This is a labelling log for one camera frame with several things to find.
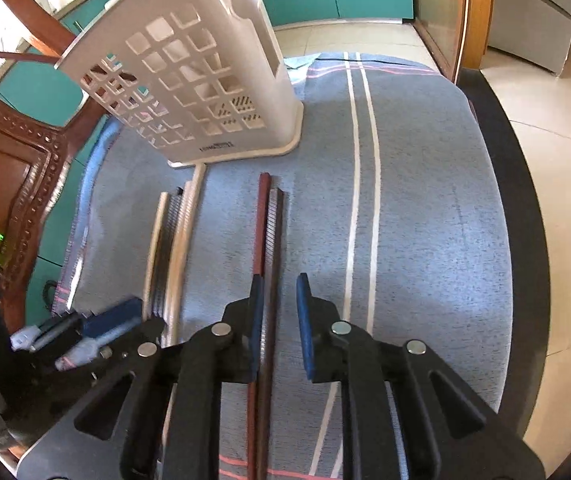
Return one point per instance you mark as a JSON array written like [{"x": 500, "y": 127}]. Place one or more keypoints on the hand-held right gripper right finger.
[{"x": 305, "y": 330}]

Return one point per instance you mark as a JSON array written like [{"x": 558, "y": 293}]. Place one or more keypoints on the wooden framed glass door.
[{"x": 440, "y": 10}]

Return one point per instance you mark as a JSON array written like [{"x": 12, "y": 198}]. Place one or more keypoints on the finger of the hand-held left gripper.
[
  {"x": 115, "y": 317},
  {"x": 82, "y": 355}
]

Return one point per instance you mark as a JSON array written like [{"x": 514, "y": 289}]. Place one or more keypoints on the white perforated utensil holder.
[{"x": 190, "y": 60}]

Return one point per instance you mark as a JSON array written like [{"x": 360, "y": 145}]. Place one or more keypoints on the dark brown chopstick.
[{"x": 275, "y": 250}]

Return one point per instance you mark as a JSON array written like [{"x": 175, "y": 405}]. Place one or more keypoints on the light wooden chopstick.
[
  {"x": 158, "y": 240},
  {"x": 185, "y": 240}
]

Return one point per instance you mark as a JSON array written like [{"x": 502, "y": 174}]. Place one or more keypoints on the silver refrigerator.
[{"x": 530, "y": 20}]

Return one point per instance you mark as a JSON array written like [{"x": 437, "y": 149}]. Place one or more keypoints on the blue striped tablecloth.
[{"x": 415, "y": 210}]

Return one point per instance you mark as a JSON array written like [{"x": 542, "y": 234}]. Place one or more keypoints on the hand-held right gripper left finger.
[{"x": 255, "y": 330}]

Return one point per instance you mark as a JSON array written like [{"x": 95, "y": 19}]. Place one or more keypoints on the carved wooden chair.
[{"x": 0, "y": 175}]

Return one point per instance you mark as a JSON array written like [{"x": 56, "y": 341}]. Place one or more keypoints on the reddish brown chopstick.
[{"x": 260, "y": 230}]

